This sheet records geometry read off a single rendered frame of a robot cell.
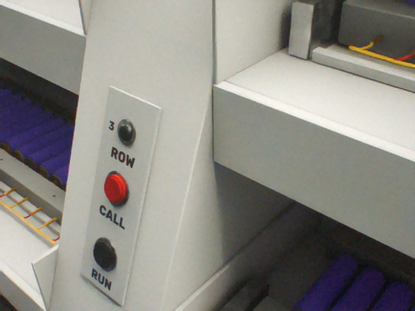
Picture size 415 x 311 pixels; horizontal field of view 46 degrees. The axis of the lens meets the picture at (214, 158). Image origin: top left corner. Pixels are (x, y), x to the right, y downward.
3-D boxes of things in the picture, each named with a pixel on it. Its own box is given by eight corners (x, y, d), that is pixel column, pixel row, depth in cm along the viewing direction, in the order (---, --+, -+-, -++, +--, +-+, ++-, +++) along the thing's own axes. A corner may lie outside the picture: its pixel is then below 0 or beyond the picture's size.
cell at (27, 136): (68, 133, 53) (13, 161, 49) (58, 128, 54) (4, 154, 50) (65, 119, 52) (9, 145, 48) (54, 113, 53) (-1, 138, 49)
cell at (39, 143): (80, 140, 52) (25, 168, 48) (69, 135, 53) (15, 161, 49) (77, 126, 51) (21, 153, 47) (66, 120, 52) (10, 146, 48)
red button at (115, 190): (118, 208, 27) (123, 182, 27) (100, 196, 28) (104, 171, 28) (132, 205, 28) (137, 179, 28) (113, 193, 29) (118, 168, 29)
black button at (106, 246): (107, 273, 29) (111, 250, 28) (90, 260, 30) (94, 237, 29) (120, 268, 30) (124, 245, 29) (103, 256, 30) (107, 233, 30)
